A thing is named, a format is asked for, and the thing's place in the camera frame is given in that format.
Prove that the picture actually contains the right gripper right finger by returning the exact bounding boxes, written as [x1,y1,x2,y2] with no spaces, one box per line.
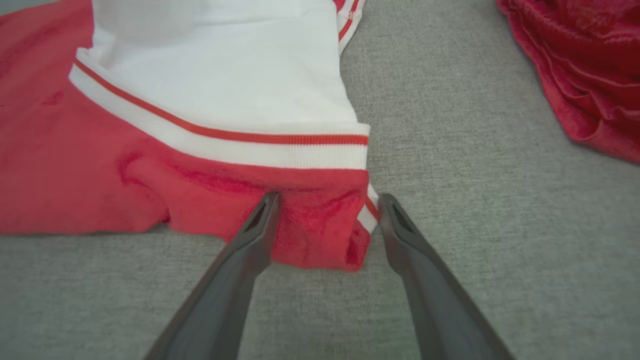
[377,192,516,360]

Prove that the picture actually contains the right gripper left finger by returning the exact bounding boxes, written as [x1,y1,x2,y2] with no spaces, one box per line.
[144,191,282,360]

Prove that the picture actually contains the red and white shirt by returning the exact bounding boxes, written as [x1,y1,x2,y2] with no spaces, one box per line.
[0,0,380,273]

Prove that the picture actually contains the red shorts with white stripe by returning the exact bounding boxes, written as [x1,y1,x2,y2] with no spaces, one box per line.
[496,0,640,165]

